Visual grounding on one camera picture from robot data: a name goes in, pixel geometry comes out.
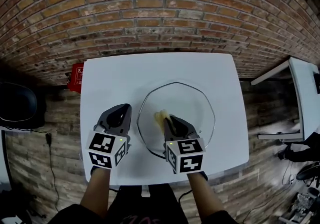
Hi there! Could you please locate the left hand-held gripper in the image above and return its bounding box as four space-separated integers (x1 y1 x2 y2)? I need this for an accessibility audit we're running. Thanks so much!
86 104 133 169

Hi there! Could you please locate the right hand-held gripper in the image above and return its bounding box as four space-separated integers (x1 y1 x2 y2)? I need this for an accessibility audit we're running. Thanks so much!
163 116 206 175

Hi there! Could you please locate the yellow sponge cloth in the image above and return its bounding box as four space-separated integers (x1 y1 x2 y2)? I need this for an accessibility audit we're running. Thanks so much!
152 109 176 135

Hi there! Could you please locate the clear glass plate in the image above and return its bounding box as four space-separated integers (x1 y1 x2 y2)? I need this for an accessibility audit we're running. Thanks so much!
136 82 216 160

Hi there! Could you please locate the person's right forearm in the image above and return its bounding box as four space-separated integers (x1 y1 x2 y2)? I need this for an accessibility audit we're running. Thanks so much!
186 171 225 218

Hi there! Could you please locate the person's left forearm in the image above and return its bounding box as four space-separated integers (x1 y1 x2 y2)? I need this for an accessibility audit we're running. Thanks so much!
79 167 112 218

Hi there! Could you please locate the red fire extinguisher box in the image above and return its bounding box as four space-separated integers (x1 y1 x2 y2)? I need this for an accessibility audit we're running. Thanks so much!
70 62 85 93

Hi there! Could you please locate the person's black shirt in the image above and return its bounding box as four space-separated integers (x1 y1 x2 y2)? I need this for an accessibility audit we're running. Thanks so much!
48 184 238 224

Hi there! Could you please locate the black and white chair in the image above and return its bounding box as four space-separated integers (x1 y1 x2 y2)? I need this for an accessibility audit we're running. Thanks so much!
0 81 47 131

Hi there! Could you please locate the white side table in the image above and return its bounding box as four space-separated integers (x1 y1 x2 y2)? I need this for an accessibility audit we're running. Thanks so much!
250 56 320 142

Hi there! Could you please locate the black round fan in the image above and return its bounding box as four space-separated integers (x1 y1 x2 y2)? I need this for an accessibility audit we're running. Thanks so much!
296 161 320 181

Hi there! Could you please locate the grey metal equipment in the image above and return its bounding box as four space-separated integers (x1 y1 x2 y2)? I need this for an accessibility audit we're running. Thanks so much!
278 191 320 224

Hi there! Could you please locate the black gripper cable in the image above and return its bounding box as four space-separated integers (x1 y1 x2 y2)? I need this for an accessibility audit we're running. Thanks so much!
178 189 193 203

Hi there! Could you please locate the black floor cable with adapter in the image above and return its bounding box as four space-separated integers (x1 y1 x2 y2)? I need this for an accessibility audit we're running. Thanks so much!
29 127 61 212

